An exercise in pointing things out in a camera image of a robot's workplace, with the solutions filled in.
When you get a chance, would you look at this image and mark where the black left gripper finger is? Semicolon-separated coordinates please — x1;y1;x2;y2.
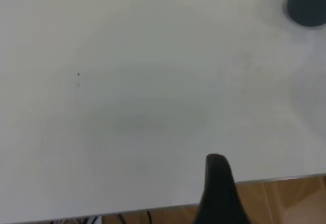
193;154;253;224

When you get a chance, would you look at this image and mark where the dark grey ceramic mug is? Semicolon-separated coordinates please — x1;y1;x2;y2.
287;0;326;27

